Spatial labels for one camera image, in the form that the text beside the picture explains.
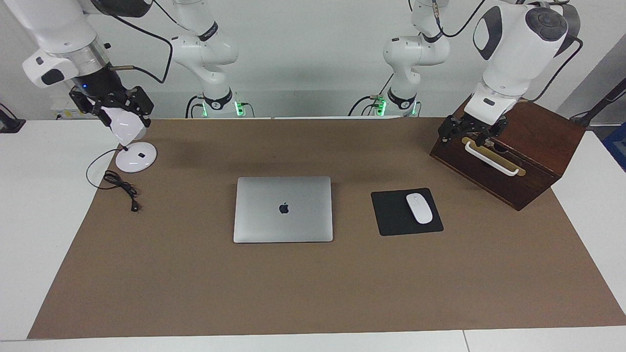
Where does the black stand pole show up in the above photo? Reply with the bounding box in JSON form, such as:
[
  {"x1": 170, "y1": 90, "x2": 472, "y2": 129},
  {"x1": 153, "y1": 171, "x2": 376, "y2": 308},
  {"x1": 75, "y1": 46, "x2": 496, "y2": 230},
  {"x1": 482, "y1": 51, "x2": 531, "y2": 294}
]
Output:
[{"x1": 570, "y1": 78, "x2": 626, "y2": 129}]

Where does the white computer mouse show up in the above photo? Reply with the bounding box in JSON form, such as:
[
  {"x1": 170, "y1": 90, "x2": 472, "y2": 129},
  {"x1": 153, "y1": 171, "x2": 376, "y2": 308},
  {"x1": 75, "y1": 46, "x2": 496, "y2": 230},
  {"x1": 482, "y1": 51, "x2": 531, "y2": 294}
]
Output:
[{"x1": 406, "y1": 193, "x2": 434, "y2": 225}]

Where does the dark brown wooden box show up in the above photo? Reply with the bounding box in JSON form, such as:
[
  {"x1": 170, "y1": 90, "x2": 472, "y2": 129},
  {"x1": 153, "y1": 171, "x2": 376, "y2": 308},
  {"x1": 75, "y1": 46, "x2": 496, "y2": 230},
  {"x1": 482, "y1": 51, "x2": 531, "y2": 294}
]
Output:
[{"x1": 429, "y1": 99, "x2": 586, "y2": 211}]

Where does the white power strip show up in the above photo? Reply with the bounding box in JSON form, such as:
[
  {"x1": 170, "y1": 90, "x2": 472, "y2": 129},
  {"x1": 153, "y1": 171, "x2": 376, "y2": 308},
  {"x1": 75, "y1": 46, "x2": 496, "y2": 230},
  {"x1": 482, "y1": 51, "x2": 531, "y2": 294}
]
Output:
[{"x1": 50, "y1": 95, "x2": 94, "y2": 119}]

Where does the silver grey laptop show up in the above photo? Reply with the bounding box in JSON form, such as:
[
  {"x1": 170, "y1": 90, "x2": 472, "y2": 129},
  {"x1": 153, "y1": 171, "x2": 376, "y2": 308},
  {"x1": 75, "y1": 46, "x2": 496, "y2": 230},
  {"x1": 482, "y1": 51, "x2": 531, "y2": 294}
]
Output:
[{"x1": 233, "y1": 176, "x2": 334, "y2": 243}]

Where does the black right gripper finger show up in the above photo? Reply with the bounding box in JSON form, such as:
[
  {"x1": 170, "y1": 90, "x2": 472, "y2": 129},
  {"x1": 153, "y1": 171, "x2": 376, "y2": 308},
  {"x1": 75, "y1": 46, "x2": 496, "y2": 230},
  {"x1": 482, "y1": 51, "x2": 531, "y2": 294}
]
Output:
[
  {"x1": 125, "y1": 87, "x2": 155, "y2": 128},
  {"x1": 70, "y1": 90, "x2": 112, "y2": 127}
]

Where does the black mouse pad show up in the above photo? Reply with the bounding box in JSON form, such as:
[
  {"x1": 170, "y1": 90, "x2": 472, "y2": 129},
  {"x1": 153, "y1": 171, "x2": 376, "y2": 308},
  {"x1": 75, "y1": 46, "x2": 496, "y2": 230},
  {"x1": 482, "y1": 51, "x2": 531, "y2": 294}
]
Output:
[{"x1": 371, "y1": 188, "x2": 444, "y2": 237}]

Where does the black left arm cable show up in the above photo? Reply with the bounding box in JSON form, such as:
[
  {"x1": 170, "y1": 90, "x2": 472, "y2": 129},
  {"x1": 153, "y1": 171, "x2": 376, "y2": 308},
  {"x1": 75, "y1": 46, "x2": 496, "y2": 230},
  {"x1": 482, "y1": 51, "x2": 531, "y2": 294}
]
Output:
[{"x1": 430, "y1": 0, "x2": 585, "y2": 103}]

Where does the brown table mat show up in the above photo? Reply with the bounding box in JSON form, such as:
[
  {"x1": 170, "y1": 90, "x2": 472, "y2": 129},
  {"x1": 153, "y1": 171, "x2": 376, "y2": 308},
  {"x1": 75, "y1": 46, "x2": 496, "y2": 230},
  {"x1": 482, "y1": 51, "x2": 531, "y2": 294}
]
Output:
[{"x1": 27, "y1": 117, "x2": 626, "y2": 339}]

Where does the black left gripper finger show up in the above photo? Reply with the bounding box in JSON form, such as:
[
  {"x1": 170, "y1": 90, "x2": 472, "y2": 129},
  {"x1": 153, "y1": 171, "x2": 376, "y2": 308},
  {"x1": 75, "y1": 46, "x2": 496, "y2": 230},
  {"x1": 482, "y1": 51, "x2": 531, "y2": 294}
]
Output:
[
  {"x1": 438, "y1": 116, "x2": 463, "y2": 146},
  {"x1": 482, "y1": 117, "x2": 509, "y2": 147}
]

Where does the black lamp power cable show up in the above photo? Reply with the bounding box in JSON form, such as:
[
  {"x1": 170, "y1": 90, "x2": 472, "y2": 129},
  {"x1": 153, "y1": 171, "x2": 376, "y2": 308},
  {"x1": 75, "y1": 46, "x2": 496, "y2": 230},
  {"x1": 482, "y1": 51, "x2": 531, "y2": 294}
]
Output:
[{"x1": 86, "y1": 148, "x2": 141, "y2": 213}]

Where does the black clamp mount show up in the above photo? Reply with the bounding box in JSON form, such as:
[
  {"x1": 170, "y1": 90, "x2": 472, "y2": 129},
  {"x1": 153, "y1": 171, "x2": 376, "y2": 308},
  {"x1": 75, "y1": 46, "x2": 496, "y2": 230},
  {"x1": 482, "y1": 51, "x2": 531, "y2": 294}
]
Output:
[{"x1": 0, "y1": 104, "x2": 26, "y2": 133}]

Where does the white box handle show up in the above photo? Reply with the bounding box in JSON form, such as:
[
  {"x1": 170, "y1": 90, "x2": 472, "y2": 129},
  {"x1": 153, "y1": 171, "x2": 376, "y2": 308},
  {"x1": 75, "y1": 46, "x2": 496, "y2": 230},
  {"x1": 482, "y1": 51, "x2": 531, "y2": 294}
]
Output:
[{"x1": 464, "y1": 141, "x2": 520, "y2": 176}]

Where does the blue object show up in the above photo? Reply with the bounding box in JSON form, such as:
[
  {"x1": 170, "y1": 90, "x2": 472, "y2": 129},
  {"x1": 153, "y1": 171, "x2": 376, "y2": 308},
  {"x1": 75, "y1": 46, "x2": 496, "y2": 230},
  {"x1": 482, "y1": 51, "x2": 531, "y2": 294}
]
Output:
[{"x1": 603, "y1": 122, "x2": 626, "y2": 172}]

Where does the white desk lamp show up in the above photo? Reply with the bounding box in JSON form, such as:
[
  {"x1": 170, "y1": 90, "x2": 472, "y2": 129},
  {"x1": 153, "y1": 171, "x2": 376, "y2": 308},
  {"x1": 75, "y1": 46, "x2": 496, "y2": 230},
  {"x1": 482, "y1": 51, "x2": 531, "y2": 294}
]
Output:
[{"x1": 104, "y1": 108, "x2": 157, "y2": 173}]

